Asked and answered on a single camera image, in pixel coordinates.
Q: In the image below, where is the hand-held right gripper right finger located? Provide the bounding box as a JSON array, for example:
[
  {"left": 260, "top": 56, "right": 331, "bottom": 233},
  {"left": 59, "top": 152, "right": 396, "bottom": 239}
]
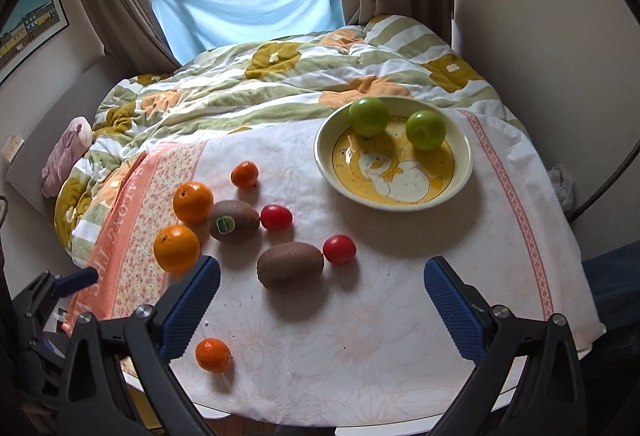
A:
[{"left": 423, "top": 256, "right": 588, "bottom": 436}]

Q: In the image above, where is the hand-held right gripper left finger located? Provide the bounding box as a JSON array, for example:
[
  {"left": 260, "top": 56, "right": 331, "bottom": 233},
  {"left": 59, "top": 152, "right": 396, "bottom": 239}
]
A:
[{"left": 55, "top": 256, "right": 222, "bottom": 436}]

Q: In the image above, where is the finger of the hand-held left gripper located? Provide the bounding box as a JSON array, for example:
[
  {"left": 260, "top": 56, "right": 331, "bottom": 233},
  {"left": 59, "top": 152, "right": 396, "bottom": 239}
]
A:
[{"left": 12, "top": 267, "right": 99, "bottom": 317}]

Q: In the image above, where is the small tangerine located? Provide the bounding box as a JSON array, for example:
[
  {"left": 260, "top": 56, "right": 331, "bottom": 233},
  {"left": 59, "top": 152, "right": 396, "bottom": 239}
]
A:
[
  {"left": 195, "top": 337, "right": 233, "bottom": 374},
  {"left": 230, "top": 161, "right": 260, "bottom": 189}
]

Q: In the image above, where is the large orange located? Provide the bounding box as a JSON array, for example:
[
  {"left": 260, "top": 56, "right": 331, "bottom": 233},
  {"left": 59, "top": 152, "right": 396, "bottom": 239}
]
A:
[
  {"left": 153, "top": 225, "right": 201, "bottom": 274},
  {"left": 173, "top": 181, "right": 215, "bottom": 224}
]

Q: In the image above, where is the kiwi with green sticker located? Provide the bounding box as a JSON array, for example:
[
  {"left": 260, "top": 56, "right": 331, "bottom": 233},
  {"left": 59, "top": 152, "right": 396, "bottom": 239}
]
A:
[{"left": 207, "top": 199, "right": 261, "bottom": 244}]

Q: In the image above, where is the plain brown kiwi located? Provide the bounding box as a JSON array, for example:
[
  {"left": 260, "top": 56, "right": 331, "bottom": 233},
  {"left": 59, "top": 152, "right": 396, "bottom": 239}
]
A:
[{"left": 256, "top": 241, "right": 325, "bottom": 289}]

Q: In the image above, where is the red tomato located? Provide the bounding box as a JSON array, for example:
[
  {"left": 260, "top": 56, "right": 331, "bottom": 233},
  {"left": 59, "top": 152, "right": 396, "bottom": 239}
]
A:
[
  {"left": 260, "top": 205, "right": 294, "bottom": 231},
  {"left": 322, "top": 235, "right": 357, "bottom": 265}
]

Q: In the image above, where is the cream bowl with yellow print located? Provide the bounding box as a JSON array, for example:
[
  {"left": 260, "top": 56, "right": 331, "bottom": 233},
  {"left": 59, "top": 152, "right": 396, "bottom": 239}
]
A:
[{"left": 314, "top": 96, "right": 473, "bottom": 212}]

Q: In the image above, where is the white floral cloth pink border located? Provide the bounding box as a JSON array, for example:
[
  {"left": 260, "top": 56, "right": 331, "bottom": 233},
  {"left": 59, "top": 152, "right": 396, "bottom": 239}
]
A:
[{"left": 65, "top": 109, "right": 606, "bottom": 417}]

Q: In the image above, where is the pink pillow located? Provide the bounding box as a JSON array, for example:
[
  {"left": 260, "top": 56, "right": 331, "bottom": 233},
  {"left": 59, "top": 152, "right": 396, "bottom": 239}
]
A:
[{"left": 41, "top": 116, "right": 94, "bottom": 198}]

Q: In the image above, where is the white crumpled cloth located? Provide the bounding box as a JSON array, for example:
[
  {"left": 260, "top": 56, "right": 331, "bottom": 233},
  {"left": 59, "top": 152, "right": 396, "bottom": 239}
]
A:
[{"left": 547, "top": 165, "right": 576, "bottom": 212}]

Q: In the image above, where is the dark blue cloth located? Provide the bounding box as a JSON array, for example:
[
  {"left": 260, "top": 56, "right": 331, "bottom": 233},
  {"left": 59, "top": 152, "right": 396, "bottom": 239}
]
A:
[{"left": 582, "top": 243, "right": 640, "bottom": 332}]

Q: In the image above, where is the white headboard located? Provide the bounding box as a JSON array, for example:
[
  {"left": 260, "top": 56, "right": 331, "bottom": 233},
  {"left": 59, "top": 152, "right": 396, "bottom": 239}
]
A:
[{"left": 5, "top": 54, "right": 123, "bottom": 212}]

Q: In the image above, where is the green apple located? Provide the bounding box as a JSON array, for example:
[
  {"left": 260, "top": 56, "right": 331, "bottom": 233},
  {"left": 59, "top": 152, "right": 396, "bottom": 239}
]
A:
[
  {"left": 348, "top": 97, "right": 390, "bottom": 137},
  {"left": 405, "top": 110, "right": 447, "bottom": 151}
]

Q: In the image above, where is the black curved tube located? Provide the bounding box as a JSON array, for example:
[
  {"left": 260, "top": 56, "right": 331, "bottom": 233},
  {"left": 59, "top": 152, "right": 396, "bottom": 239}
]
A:
[{"left": 565, "top": 136, "right": 640, "bottom": 222}]

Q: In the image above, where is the green striped floral quilt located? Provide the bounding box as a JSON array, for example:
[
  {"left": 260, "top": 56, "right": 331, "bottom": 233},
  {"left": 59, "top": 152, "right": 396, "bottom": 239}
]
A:
[{"left": 54, "top": 15, "right": 531, "bottom": 269}]

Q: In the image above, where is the light blue cloth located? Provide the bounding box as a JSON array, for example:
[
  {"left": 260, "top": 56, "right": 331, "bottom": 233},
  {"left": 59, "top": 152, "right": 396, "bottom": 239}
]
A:
[{"left": 148, "top": 0, "right": 346, "bottom": 66}]

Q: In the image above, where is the wall poster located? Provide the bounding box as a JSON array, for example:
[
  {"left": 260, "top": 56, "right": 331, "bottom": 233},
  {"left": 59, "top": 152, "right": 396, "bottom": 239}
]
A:
[{"left": 0, "top": 0, "right": 70, "bottom": 84}]

